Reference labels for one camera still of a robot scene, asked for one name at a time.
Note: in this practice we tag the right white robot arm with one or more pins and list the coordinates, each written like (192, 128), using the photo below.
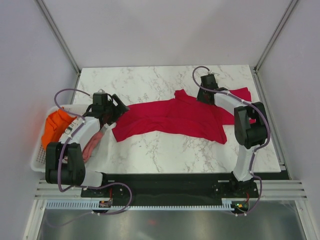
(251, 126)

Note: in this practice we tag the white plastic laundry basket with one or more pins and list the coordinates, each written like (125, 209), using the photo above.
(38, 160)

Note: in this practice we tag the orange t-shirt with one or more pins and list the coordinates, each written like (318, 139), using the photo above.
(55, 125)

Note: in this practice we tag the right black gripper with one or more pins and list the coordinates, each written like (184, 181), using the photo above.
(200, 97)

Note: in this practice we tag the white printed t-shirt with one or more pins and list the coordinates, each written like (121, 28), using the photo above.
(73, 125)

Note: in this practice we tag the aluminium frame post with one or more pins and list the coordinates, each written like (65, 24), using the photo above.
(58, 35)
(276, 33)

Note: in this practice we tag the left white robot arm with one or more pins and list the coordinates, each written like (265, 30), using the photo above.
(64, 161)

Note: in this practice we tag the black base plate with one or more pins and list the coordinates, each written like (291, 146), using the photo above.
(172, 189)

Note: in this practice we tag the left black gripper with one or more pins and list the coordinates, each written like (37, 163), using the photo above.
(119, 109)

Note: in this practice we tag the right aluminium frame post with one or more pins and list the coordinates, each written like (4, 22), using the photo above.
(276, 33)

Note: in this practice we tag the folded red t-shirt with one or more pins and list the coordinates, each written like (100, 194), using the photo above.
(228, 100)

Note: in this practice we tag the red t-shirt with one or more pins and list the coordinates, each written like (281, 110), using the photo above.
(182, 115)
(228, 100)

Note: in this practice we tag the left aluminium frame post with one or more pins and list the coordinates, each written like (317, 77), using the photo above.
(58, 35)

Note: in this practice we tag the white slotted cable duct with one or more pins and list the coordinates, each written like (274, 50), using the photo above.
(99, 205)

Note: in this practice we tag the pink t-shirt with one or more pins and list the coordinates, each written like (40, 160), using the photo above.
(92, 143)

